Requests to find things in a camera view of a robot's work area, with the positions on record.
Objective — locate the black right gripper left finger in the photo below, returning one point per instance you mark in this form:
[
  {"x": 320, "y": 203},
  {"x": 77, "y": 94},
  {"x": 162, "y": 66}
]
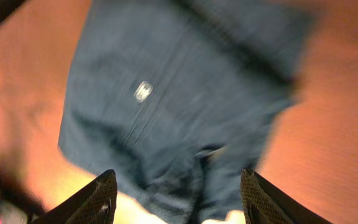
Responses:
[{"x": 95, "y": 203}]

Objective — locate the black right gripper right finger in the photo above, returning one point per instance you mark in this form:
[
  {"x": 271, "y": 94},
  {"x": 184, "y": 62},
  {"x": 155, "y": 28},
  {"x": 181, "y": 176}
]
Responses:
[{"x": 264, "y": 203}]

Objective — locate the dark blue denim shorts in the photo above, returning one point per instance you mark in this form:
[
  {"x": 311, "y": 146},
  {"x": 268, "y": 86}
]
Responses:
[{"x": 178, "y": 97}]

